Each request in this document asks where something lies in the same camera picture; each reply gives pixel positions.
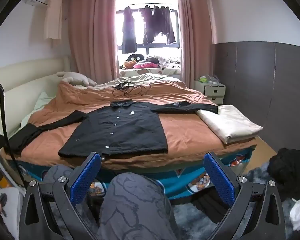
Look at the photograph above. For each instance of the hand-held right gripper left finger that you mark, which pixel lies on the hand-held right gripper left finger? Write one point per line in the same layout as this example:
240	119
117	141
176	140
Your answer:
83	180

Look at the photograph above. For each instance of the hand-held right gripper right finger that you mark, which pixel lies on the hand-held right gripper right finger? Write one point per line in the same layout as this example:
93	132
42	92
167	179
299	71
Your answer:
218	180

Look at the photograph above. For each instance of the black button shirt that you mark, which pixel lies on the black button shirt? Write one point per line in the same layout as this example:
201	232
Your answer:
120	135

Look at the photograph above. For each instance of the pile of mixed clothes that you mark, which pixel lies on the pile of mixed clothes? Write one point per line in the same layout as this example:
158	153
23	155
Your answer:
167	61

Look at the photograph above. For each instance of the person's left leg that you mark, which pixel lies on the person's left leg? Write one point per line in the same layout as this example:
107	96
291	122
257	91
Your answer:
56	171

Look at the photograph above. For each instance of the person's leg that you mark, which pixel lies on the person's leg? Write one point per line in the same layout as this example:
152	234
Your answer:
135	205
56	171

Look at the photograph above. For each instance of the light green pillow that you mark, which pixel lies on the light green pillow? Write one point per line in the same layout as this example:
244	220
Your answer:
37	105

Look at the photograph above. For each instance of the person's right leg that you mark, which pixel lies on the person's right leg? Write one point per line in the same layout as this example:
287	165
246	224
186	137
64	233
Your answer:
135	205

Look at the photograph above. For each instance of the cream folded sheet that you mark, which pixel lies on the cream folded sheet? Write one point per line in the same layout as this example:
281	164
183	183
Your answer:
227	122

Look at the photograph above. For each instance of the brown blanket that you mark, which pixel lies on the brown blanket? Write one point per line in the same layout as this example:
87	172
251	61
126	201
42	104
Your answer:
185	132

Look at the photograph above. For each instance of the white cloth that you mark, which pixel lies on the white cloth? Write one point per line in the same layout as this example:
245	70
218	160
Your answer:
12	205
298	212

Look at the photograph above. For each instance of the black cloth bundle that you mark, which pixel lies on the black cloth bundle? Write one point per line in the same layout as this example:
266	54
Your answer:
287	170

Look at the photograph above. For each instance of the white nightstand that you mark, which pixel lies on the white nightstand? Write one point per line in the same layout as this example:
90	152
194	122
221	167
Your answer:
215	92

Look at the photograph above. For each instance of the green item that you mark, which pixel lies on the green item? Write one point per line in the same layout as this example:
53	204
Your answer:
203	79

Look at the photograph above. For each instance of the beige plush toy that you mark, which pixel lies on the beige plush toy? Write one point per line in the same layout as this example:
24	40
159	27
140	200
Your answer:
75	78

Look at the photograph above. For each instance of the orange plush toy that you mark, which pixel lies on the orange plush toy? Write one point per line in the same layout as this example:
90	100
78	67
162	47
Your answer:
128	65

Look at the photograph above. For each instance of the pink cushion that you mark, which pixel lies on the pink cushion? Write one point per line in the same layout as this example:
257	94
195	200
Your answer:
145	65

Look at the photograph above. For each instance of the black plush toy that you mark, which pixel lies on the black plush toy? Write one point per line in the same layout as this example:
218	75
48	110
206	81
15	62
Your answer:
136	57

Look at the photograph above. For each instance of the pink curtain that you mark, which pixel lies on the pink curtain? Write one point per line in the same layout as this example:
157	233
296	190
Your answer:
92	35
195	42

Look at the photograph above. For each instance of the dark hanging garment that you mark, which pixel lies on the dark hanging garment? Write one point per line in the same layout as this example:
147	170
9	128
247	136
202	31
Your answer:
147	25
128	30
165	25

